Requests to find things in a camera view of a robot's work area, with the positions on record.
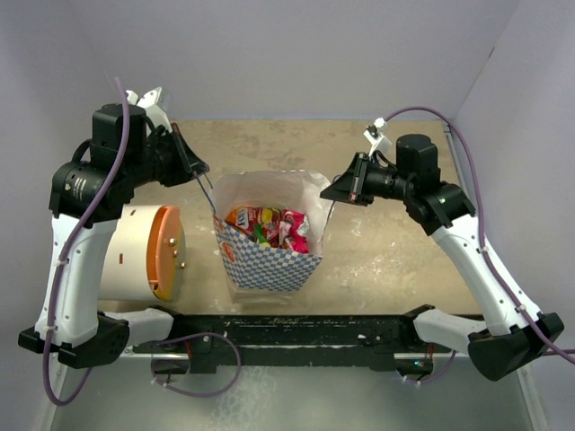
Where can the green yellow candy packet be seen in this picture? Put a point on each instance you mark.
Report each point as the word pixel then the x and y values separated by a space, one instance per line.
pixel 259 236

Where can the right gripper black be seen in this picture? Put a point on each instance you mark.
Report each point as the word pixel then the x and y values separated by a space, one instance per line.
pixel 346 188

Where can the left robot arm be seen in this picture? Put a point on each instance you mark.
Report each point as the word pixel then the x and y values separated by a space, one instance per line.
pixel 130 146

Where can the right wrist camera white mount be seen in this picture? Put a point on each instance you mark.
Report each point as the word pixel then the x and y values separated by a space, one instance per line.
pixel 375 135

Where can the orange snack packet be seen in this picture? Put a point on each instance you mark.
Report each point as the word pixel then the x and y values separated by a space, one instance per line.
pixel 244 218

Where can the aluminium table frame rail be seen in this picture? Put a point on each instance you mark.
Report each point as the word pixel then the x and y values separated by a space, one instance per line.
pixel 460 160

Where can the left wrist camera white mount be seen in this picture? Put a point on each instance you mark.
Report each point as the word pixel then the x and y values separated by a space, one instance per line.
pixel 154 103

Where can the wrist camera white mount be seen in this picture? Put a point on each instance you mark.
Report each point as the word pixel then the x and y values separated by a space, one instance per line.
pixel 375 135
pixel 154 103

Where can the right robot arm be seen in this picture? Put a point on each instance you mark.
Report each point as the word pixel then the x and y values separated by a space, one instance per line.
pixel 513 329

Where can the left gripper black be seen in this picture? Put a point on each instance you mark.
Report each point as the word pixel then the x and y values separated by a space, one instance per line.
pixel 180 173

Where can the pink cookie snack packet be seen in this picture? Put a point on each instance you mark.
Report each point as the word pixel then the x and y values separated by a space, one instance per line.
pixel 293 231

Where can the blue checkered paper bag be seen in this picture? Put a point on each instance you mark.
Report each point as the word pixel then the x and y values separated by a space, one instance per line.
pixel 256 274

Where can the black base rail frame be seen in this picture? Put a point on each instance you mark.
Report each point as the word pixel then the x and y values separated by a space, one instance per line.
pixel 379 343

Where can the white cylinder orange lid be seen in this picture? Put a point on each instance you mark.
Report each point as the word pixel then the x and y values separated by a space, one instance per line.
pixel 145 255

